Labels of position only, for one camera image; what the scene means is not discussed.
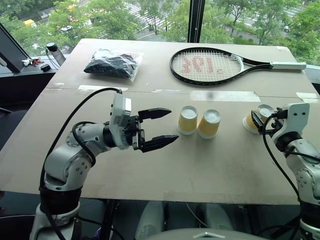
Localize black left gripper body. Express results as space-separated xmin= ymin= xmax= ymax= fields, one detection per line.
xmin=126 ymin=115 xmax=147 ymax=151

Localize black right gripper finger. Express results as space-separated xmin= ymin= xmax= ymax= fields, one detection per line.
xmin=251 ymin=109 xmax=264 ymax=135

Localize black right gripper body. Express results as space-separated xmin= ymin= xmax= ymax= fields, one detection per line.
xmin=269 ymin=116 xmax=285 ymax=133

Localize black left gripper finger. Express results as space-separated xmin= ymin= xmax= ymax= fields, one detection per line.
xmin=140 ymin=134 xmax=180 ymax=154
xmin=137 ymin=107 xmax=173 ymax=121

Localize yellow paper cup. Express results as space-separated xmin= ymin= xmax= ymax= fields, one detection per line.
xmin=196 ymin=108 xmax=222 ymax=140
xmin=176 ymin=105 xmax=199 ymax=136
xmin=242 ymin=104 xmax=273 ymax=135

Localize wide white tape strip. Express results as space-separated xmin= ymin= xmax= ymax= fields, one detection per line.
xmin=190 ymin=90 xmax=262 ymax=103

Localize short white tape strip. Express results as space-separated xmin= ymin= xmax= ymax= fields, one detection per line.
xmin=295 ymin=92 xmax=320 ymax=104

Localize thin white tape strip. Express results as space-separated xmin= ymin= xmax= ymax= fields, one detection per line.
xmin=77 ymin=84 xmax=129 ymax=92

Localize black white tennis racket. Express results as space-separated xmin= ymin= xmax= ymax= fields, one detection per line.
xmin=169 ymin=47 xmax=307 ymax=87

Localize plastic bag of black items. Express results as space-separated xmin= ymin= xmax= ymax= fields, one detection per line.
xmin=83 ymin=48 xmax=145 ymax=82

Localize grey rounded robot leg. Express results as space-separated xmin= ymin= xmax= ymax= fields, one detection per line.
xmin=134 ymin=200 xmax=166 ymax=240
xmin=204 ymin=202 xmax=236 ymax=234

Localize black window pillar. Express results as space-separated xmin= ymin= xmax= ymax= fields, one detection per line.
xmin=186 ymin=0 xmax=206 ymax=44

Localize silver robot torso dome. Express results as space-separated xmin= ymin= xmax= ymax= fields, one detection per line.
xmin=154 ymin=230 xmax=269 ymax=240

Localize black water bottle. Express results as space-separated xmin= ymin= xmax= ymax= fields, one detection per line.
xmin=45 ymin=42 xmax=67 ymax=69

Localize red and white keys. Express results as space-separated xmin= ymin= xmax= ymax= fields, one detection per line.
xmin=21 ymin=57 xmax=42 ymax=67

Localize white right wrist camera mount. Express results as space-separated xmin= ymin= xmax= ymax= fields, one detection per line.
xmin=271 ymin=102 xmax=311 ymax=146

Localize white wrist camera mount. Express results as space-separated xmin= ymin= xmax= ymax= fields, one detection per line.
xmin=271 ymin=102 xmax=311 ymax=146
xmin=109 ymin=92 xmax=133 ymax=151

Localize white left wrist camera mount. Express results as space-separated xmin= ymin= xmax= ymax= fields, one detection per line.
xmin=109 ymin=92 xmax=133 ymax=151

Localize black slanted window frame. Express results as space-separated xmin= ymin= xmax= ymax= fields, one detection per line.
xmin=0 ymin=22 xmax=31 ymax=74

